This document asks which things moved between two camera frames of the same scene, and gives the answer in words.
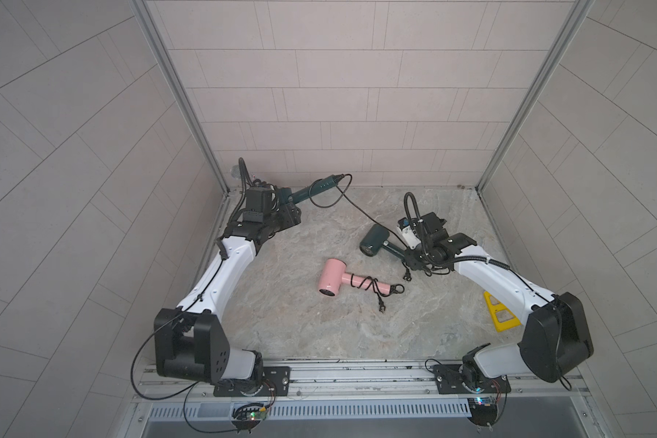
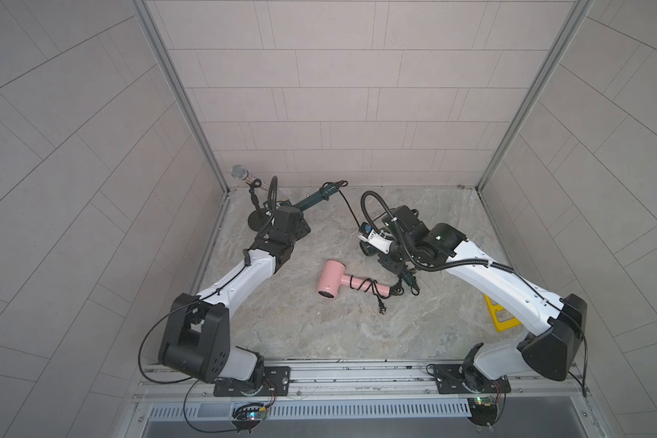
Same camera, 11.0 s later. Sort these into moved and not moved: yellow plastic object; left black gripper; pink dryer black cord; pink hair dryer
Moved: left black gripper
Not moved: pink hair dryer; yellow plastic object; pink dryer black cord
